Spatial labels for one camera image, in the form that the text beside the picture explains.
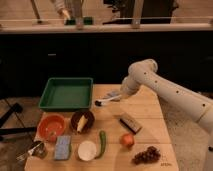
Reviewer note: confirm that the blue sponge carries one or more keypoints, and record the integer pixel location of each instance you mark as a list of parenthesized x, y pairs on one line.
[(62, 148)]

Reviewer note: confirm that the purple grape bunch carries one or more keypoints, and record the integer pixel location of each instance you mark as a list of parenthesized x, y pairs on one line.
[(150, 155)]

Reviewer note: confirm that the green cucumber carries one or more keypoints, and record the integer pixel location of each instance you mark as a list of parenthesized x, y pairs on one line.
[(102, 136)]

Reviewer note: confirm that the dark brown bowl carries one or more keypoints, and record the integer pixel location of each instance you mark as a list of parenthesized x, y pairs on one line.
[(76, 117)]

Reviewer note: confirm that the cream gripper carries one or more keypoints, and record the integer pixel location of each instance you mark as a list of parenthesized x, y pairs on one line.
[(123, 96)]

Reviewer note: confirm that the grey blue folded cloth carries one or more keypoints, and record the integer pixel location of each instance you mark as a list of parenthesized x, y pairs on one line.
[(113, 95)]

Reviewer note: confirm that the green plastic tray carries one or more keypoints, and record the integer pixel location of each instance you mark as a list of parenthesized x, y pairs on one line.
[(67, 94)]

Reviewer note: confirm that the white round lid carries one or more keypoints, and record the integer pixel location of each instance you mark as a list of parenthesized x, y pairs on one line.
[(87, 151)]

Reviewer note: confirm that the yellow banana piece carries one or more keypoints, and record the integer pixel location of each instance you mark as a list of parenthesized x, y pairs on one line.
[(82, 122)]

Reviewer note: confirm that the red tomato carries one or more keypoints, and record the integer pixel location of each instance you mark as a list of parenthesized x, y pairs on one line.
[(127, 140)]

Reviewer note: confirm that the orange plastic bowl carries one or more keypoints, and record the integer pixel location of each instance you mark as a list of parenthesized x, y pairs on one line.
[(50, 127)]

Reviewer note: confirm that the black tripod legs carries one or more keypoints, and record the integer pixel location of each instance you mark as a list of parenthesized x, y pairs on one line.
[(8, 125)]

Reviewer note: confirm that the green box on shelf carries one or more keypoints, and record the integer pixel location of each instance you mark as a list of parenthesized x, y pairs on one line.
[(84, 21)]

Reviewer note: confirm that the white black dish brush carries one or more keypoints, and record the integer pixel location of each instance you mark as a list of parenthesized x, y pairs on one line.
[(102, 102)]

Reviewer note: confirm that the black grey eraser block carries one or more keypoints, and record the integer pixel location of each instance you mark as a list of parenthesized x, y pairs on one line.
[(130, 123)]

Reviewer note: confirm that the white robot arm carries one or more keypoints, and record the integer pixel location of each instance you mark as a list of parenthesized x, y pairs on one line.
[(198, 107)]

